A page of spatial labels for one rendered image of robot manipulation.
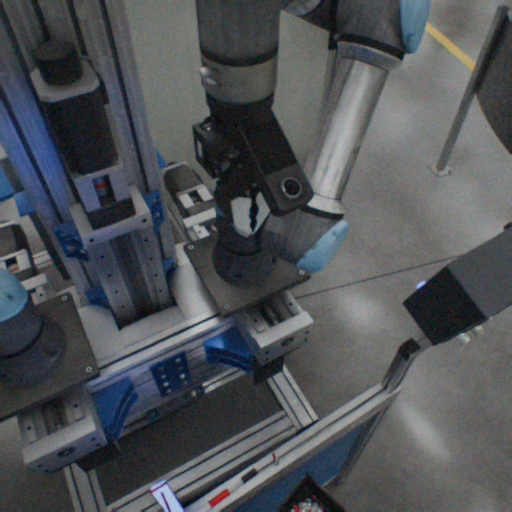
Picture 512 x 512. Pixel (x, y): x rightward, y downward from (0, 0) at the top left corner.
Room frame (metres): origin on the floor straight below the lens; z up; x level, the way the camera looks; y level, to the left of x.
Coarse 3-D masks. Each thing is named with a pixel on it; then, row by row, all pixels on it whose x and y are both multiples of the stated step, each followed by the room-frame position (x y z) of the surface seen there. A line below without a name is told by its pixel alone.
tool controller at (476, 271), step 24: (504, 240) 0.55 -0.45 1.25; (456, 264) 0.49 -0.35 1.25; (480, 264) 0.50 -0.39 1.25; (504, 264) 0.50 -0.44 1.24; (432, 288) 0.49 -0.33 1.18; (456, 288) 0.46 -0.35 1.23; (480, 288) 0.45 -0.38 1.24; (504, 288) 0.46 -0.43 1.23; (432, 312) 0.47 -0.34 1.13; (456, 312) 0.44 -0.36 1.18; (480, 312) 0.41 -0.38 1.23; (432, 336) 0.45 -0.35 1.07; (456, 336) 0.45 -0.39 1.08
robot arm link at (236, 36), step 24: (216, 0) 0.40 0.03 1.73; (240, 0) 0.39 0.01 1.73; (264, 0) 0.40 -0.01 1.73; (288, 0) 0.44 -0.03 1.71; (216, 24) 0.40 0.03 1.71; (240, 24) 0.39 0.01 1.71; (264, 24) 0.40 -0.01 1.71; (216, 48) 0.40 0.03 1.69; (240, 48) 0.39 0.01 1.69; (264, 48) 0.40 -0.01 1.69
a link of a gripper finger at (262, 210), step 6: (246, 192) 0.45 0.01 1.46; (252, 192) 0.42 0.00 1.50; (258, 192) 0.41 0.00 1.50; (252, 198) 0.42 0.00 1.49; (258, 198) 0.41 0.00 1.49; (252, 204) 0.42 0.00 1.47; (258, 204) 0.41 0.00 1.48; (264, 204) 0.42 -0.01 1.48; (252, 210) 0.42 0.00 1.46; (258, 210) 0.41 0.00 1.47; (264, 210) 0.42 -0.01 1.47; (252, 216) 0.42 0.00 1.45; (258, 216) 0.41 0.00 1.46; (264, 216) 0.42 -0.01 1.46; (252, 222) 0.41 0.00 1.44; (258, 222) 0.41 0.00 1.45; (252, 228) 0.41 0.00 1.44
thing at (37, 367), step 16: (48, 320) 0.47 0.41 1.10; (48, 336) 0.43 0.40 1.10; (64, 336) 0.46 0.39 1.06; (16, 352) 0.38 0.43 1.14; (32, 352) 0.40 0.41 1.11; (48, 352) 0.42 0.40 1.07; (64, 352) 0.43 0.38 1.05; (0, 368) 0.38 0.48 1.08; (16, 368) 0.37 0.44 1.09; (32, 368) 0.38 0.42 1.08; (48, 368) 0.39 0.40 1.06; (16, 384) 0.36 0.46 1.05; (32, 384) 0.36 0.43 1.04
